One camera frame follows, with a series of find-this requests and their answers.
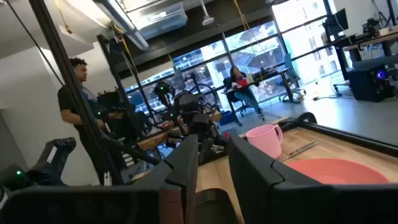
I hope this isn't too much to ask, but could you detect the silver metal knife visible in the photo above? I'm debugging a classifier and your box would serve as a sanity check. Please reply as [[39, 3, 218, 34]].
[[281, 141, 318, 162]]

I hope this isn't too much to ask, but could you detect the background robot with green lights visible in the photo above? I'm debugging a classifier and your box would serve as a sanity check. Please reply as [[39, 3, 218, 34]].
[[154, 80, 177, 108]]

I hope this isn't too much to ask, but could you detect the hanging yellow cable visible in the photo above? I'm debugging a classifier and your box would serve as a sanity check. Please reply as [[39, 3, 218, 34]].
[[233, 0, 265, 82]]

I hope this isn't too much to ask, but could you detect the grey office chair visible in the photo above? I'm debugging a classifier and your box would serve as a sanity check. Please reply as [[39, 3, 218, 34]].
[[278, 52, 307, 103]]

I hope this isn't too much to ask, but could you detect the black computer monitor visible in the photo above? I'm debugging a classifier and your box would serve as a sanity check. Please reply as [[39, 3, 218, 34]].
[[322, 7, 349, 37]]

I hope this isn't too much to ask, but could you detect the clear ceiling box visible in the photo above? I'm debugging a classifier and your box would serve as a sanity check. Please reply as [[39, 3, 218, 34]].
[[126, 0, 189, 40]]

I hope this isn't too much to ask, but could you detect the black cable loop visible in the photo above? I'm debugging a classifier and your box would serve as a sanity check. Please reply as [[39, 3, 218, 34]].
[[188, 83, 218, 114]]

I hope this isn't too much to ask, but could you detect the standing person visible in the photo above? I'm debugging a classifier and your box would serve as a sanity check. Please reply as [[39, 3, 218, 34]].
[[57, 57, 125, 184]]

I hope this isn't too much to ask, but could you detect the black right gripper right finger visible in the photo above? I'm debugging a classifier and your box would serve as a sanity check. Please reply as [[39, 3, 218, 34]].
[[228, 134, 398, 224]]

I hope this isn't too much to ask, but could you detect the white ceiling lamp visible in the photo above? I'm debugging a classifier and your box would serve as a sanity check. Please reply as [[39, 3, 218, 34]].
[[198, 0, 215, 26]]

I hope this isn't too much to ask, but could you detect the blue storage bin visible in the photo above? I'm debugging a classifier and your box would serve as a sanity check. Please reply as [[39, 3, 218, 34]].
[[217, 110, 237, 127]]

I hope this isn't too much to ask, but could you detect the pink round plate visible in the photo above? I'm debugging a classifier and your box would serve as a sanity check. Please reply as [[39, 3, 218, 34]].
[[287, 157, 390, 185]]

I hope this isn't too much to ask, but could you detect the black aluminium table frame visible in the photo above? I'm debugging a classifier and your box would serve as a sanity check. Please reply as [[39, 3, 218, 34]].
[[278, 111, 398, 158]]

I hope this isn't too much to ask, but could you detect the pink plastic mug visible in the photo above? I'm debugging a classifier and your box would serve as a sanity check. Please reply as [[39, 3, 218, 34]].
[[245, 124, 284, 160]]

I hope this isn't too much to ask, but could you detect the wooden desk with black legs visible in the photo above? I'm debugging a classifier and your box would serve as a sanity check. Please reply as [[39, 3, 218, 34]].
[[323, 29, 398, 82]]

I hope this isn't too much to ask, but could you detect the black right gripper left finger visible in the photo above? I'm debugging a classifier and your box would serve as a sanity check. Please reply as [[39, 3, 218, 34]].
[[0, 134, 199, 224]]

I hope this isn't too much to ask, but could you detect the black rig post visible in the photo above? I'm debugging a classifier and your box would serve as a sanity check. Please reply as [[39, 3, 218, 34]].
[[28, 0, 125, 187]]

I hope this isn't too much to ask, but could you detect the black computer tower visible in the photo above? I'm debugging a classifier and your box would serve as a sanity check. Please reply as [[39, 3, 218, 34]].
[[347, 63, 396, 103]]

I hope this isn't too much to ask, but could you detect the silver ceiling duct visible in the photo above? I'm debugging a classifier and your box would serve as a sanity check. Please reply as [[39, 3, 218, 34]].
[[95, 0, 150, 51]]

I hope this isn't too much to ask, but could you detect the black device with green light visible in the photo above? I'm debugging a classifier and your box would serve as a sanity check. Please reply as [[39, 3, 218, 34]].
[[0, 136, 77, 191]]

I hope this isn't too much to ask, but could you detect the seated person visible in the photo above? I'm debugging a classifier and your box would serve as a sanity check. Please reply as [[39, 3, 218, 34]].
[[229, 65, 265, 121]]

